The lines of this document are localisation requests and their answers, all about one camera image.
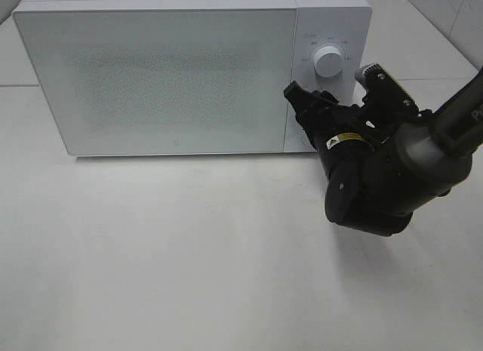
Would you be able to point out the white microwave oven body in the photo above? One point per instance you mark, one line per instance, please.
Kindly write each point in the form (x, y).
(318, 22)

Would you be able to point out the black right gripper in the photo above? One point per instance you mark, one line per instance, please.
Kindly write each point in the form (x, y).
(341, 133)

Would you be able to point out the white microwave door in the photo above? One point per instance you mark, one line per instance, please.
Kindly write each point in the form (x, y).
(163, 82)

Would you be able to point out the upper white control knob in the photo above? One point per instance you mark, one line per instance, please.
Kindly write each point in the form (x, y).
(328, 60)

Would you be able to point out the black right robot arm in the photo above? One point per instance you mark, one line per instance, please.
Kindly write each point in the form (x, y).
(386, 158)

